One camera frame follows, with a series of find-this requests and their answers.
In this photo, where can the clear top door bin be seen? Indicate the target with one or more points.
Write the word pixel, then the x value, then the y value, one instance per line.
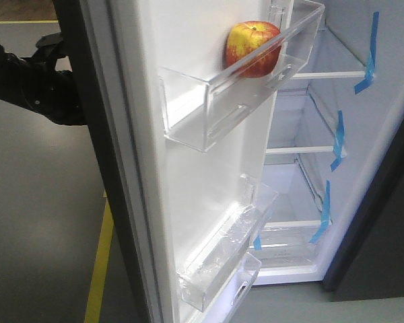
pixel 202 104

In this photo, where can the dark grey fridge body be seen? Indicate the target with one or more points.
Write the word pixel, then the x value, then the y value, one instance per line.
pixel 332 127

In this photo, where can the red yellow apple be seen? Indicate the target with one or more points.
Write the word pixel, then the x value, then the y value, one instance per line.
pixel 245 38

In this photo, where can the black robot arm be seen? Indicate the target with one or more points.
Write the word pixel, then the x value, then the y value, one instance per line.
pixel 33 83

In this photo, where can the clear lower door bin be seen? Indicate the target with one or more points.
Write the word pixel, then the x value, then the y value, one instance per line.
pixel 232 294

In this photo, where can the fridge door with white lining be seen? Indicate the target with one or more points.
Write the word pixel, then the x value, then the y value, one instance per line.
pixel 165 197

